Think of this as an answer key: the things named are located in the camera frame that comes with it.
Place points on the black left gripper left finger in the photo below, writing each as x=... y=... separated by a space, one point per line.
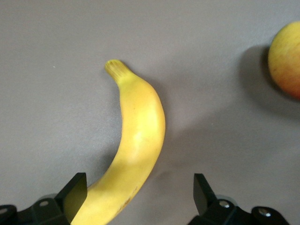
x=58 y=211

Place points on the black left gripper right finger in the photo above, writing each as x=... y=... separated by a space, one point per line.
x=211 y=211

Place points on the yellow banana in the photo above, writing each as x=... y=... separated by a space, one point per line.
x=140 y=122

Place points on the red yellow mango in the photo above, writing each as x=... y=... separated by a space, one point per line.
x=287 y=61

